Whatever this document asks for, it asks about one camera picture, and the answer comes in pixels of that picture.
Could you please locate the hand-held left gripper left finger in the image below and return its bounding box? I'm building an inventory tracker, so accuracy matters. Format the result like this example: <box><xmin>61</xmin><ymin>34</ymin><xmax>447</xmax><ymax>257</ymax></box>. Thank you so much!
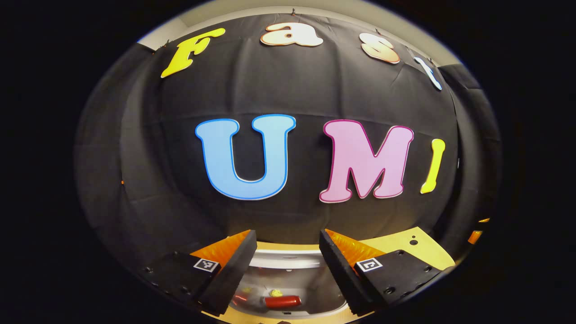
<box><xmin>142</xmin><ymin>229</ymin><xmax>257</xmax><ymax>316</ymax></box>

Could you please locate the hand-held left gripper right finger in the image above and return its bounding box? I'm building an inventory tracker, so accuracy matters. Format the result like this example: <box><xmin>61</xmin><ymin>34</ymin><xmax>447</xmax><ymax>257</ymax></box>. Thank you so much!
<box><xmin>319</xmin><ymin>229</ymin><xmax>444</xmax><ymax>315</ymax></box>

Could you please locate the white desktop garbage bin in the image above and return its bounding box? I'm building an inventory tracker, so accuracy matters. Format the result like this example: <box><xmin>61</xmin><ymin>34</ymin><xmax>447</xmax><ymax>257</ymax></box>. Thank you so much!
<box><xmin>227</xmin><ymin>249</ymin><xmax>351</xmax><ymax>321</ymax></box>

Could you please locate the red pop can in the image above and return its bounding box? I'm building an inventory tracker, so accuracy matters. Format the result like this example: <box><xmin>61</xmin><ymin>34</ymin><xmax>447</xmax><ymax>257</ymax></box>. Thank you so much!
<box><xmin>264</xmin><ymin>295</ymin><xmax>302</xmax><ymax>309</ymax></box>

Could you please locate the black backdrop cloth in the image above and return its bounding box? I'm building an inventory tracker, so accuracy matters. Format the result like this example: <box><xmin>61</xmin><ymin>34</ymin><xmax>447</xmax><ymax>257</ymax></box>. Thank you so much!
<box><xmin>74</xmin><ymin>13</ymin><xmax>502</xmax><ymax>270</ymax></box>

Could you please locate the row of black cloth clips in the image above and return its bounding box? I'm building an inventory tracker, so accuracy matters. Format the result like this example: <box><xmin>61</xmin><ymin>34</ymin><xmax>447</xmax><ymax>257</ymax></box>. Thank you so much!
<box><xmin>162</xmin><ymin>7</ymin><xmax>435</xmax><ymax>63</ymax></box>

